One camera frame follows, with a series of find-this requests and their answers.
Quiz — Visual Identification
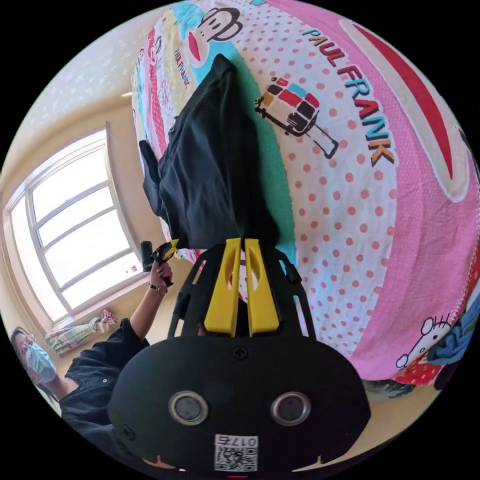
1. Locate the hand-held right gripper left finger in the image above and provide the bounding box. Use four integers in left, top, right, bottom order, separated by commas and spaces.
203, 237, 242, 337

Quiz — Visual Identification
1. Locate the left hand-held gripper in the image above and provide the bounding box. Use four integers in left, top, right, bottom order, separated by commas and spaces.
150, 238, 181, 288

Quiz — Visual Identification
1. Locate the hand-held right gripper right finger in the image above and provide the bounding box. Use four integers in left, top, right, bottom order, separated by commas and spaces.
245, 237, 281, 337

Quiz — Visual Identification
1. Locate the black long sleeve shirt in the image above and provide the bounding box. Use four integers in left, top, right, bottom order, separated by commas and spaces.
138, 52, 281, 251

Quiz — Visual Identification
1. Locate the person's left forearm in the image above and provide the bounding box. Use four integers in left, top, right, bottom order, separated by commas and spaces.
128, 284, 168, 340

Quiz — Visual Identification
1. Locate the person's left hand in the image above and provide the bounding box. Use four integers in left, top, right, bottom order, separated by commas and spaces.
149, 260, 174, 295

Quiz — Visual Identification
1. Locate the window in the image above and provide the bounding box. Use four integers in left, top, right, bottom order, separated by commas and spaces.
2, 121, 152, 326

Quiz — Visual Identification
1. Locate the bed with printed cartoon sheet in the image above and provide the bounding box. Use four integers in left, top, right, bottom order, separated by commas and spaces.
130, 0, 480, 388

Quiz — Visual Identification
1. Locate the tied patterned curtain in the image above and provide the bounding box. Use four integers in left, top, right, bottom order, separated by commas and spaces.
44, 308, 119, 358

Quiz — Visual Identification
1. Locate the person's body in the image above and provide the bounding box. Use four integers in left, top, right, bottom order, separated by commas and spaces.
10, 317, 152, 457

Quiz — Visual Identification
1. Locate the pile of clothes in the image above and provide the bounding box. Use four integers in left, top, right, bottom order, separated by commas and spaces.
426, 298, 480, 378

